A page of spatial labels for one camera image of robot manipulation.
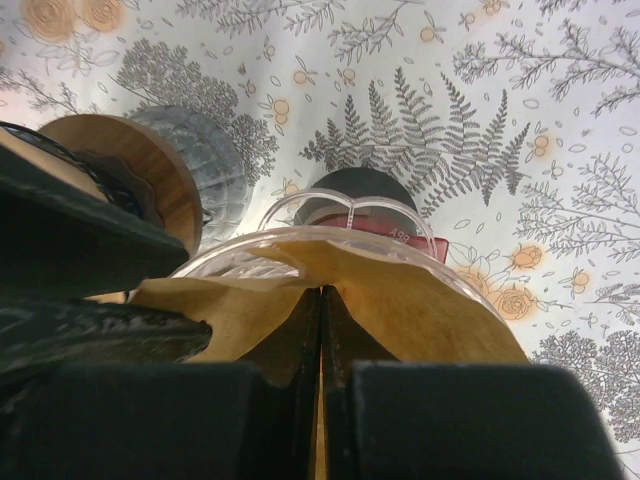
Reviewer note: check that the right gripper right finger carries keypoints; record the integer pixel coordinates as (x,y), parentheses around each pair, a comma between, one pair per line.
(385,419)

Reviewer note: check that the wooden dripper ring holder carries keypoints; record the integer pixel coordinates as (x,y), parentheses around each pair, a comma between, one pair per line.
(142,160)

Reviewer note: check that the floral pattern table mat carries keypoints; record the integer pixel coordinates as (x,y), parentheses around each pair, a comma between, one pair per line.
(514,125)

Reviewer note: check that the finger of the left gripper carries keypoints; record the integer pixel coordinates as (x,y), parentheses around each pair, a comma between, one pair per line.
(59,242)
(37,334)

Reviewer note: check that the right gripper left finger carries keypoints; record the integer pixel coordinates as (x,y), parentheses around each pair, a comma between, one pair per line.
(183,420)

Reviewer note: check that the brown paper coffee filter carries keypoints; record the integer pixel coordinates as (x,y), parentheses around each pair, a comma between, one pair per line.
(54,166)

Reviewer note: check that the glass coffee server carafe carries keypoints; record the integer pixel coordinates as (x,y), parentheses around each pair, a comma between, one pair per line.
(212,160)

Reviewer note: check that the dark mug red rim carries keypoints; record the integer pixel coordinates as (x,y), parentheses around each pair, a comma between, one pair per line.
(370,201)

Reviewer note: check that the blue plastic cone dripper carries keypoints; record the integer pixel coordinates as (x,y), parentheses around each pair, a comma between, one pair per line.
(112,176)

